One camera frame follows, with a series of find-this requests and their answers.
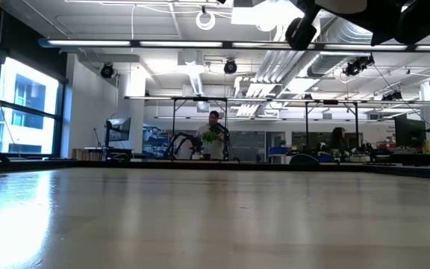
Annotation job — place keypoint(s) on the black chair back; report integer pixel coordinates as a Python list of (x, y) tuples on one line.
[(304, 160)]

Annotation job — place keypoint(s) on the beige green gardening bag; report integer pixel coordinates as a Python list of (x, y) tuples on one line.
[(340, 5)]

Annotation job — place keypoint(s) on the silver ventilation duct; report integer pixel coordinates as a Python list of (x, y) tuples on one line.
[(345, 33)]

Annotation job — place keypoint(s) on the monitor on black stand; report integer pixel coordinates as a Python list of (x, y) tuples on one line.
[(118, 129)]

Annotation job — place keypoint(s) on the black background robot arm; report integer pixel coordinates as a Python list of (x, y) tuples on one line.
[(224, 138), (179, 143)]

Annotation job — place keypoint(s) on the person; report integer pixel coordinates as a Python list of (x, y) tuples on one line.
[(338, 138), (211, 134)]

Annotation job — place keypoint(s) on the long ceiling light strip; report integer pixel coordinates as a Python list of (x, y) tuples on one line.
[(185, 44)]

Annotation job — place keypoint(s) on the black overhead gantry frame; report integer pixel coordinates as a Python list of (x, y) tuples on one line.
[(200, 99)]

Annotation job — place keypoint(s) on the wooden crate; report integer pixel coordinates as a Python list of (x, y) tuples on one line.
[(86, 154)]

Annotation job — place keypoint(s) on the large window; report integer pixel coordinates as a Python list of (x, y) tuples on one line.
[(28, 97)]

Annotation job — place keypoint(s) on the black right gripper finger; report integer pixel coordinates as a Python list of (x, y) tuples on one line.
[(301, 33)]

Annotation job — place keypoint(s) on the black hanging ceiling camera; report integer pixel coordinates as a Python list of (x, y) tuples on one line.
[(230, 67), (106, 71)]

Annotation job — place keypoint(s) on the small green potted plant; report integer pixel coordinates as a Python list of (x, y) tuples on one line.
[(209, 136)]

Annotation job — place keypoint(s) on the blue storage bin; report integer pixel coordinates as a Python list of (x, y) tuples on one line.
[(278, 150)]

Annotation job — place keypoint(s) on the black ceiling camera cluster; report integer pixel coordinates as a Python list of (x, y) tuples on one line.
[(357, 65)]

